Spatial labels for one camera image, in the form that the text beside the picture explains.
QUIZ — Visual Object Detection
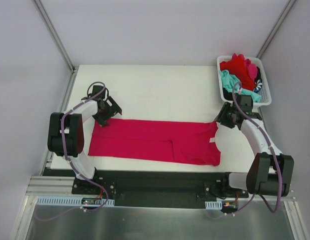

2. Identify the right aluminium frame post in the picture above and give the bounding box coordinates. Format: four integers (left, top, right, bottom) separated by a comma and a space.
256, 0, 299, 59

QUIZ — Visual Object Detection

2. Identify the white plastic laundry basket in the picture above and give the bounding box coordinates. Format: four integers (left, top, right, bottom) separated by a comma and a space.
217, 55, 271, 108

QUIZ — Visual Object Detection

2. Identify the black white patterned garment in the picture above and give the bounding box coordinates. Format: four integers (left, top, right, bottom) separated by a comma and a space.
253, 78, 263, 93

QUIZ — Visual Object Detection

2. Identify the magenta pink t shirt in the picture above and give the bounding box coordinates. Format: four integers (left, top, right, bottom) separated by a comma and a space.
89, 118, 221, 166

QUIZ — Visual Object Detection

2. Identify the left white cable duct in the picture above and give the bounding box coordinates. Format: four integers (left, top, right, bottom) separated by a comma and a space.
37, 196, 115, 208

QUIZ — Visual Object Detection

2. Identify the aluminium frame post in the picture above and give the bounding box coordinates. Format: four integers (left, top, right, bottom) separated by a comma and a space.
256, 0, 299, 59
32, 0, 75, 73

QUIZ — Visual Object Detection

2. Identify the right white cable duct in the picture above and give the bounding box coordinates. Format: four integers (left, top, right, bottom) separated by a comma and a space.
204, 198, 239, 210

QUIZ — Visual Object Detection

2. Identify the white cable duct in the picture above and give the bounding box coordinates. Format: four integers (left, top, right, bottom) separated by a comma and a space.
204, 198, 239, 210
37, 196, 115, 208

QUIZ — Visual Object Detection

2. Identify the left aluminium frame post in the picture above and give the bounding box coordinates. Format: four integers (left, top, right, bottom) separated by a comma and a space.
32, 0, 75, 73

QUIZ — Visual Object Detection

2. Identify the aluminium front rail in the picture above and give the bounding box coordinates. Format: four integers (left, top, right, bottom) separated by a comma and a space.
26, 175, 297, 201

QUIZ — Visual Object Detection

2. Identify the black t shirt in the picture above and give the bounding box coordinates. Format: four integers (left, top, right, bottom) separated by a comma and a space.
223, 88, 233, 101

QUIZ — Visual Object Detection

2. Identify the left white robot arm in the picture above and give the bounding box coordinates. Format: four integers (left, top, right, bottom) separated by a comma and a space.
48, 81, 122, 195

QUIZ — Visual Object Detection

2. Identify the teal t shirt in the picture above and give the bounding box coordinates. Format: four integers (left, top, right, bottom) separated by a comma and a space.
219, 70, 261, 103

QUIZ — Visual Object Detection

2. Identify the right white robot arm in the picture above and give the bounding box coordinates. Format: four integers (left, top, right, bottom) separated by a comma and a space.
215, 94, 294, 198

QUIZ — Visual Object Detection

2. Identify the red t shirt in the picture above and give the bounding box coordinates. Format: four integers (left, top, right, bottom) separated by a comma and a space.
219, 53, 255, 91

